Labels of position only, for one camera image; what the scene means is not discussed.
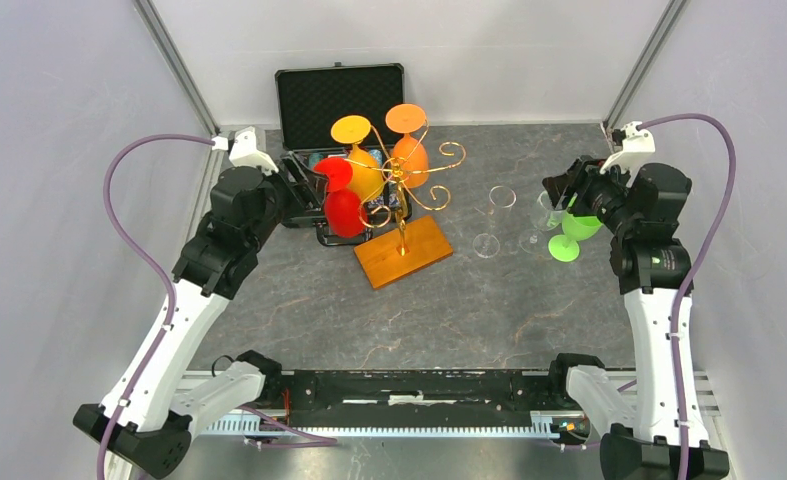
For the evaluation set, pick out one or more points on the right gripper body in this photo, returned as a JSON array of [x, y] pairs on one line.
[[595, 187]]

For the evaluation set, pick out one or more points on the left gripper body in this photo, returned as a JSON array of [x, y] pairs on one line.
[[303, 193]]

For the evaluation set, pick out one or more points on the red wine glass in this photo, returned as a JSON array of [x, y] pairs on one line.
[[342, 207]]

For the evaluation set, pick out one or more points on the clear wine glass back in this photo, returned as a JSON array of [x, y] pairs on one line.
[[542, 217]]

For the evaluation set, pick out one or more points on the clear wine glass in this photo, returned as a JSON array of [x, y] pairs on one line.
[[542, 217], [488, 243]]

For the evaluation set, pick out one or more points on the green wine glass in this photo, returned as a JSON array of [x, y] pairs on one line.
[[565, 247]]

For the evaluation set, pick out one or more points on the clear wine glass front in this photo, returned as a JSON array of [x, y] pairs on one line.
[[488, 243]]

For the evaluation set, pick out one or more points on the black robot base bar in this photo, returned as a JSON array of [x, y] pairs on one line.
[[418, 398]]

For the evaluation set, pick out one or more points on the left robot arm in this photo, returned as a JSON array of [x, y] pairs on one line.
[[143, 419]]

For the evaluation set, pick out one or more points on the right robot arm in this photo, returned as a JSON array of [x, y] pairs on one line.
[[662, 435]]

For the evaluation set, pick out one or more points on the yellow wine glass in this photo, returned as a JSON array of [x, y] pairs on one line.
[[367, 181]]

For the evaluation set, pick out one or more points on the orange wooden rack base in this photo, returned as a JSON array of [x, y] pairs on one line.
[[391, 257]]

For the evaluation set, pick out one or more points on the orange wine glass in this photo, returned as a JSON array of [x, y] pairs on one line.
[[406, 119]]

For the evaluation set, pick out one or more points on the black poker chip case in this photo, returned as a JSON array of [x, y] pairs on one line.
[[311, 100]]

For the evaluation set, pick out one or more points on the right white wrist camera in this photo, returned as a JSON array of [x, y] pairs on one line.
[[638, 145]]

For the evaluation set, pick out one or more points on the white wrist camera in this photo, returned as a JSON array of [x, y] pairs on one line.
[[248, 150], [638, 145]]

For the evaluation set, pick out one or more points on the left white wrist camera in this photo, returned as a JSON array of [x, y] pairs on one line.
[[248, 150]]

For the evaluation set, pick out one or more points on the gold wire glass rack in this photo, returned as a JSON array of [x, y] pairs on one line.
[[394, 174]]

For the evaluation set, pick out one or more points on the white slotted cable duct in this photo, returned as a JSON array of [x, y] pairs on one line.
[[539, 427]]

